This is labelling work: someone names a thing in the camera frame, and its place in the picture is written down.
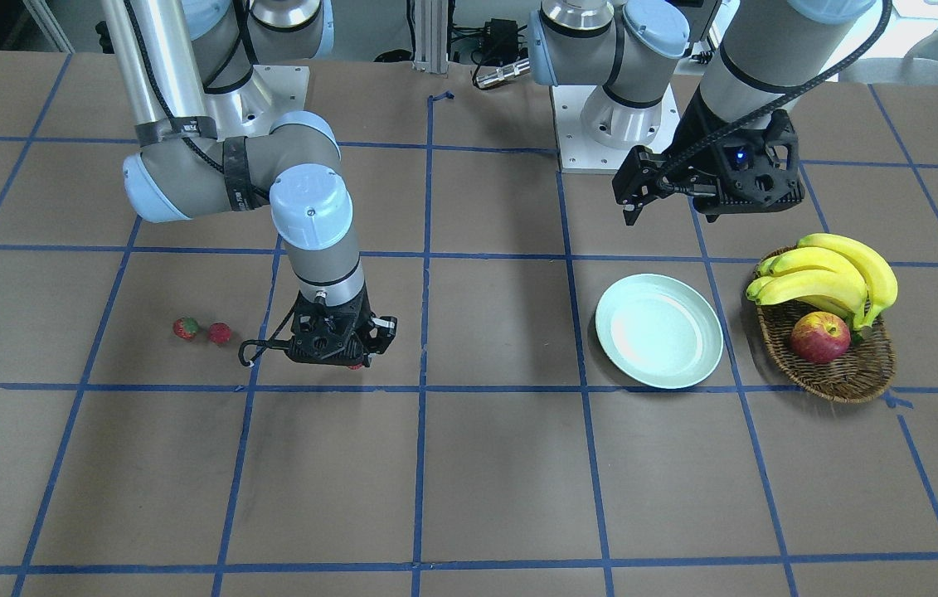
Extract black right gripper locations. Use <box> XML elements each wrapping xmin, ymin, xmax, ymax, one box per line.
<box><xmin>283</xmin><ymin>289</ymin><xmax>399</xmax><ymax>367</ymax></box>

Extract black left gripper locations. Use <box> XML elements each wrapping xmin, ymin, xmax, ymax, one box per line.
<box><xmin>612</xmin><ymin>109</ymin><xmax>804</xmax><ymax>226</ymax></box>

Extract round red strawberry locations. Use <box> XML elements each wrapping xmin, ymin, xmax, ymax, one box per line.
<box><xmin>207</xmin><ymin>322</ymin><xmax>233</xmax><ymax>345</ymax></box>

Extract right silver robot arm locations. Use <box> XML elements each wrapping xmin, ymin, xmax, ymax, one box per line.
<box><xmin>102</xmin><ymin>1</ymin><xmax>397</xmax><ymax>369</ymax></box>

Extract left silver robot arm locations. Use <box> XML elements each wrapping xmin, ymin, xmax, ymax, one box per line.
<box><xmin>526</xmin><ymin>1</ymin><xmax>892</xmax><ymax>226</ymax></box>

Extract pale green plate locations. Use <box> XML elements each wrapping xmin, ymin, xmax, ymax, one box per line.
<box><xmin>594</xmin><ymin>274</ymin><xmax>724</xmax><ymax>390</ymax></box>

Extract strawberry with green cap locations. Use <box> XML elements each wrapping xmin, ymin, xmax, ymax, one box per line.
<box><xmin>172</xmin><ymin>317</ymin><xmax>200</xmax><ymax>341</ymax></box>

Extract yellow banana bunch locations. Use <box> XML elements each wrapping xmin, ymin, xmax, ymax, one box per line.
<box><xmin>745</xmin><ymin>233</ymin><xmax>898</xmax><ymax>332</ymax></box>

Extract red apple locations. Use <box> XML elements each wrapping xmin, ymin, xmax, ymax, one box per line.
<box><xmin>790</xmin><ymin>311</ymin><xmax>851</xmax><ymax>364</ymax></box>

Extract brown wicker basket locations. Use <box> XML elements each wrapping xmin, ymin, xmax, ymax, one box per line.
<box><xmin>751</xmin><ymin>301</ymin><xmax>896</xmax><ymax>403</ymax></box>

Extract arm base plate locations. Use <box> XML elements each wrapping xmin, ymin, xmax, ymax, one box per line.
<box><xmin>551</xmin><ymin>85</ymin><xmax>680</xmax><ymax>174</ymax></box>
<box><xmin>204</xmin><ymin>65</ymin><xmax>310</xmax><ymax>139</ymax></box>

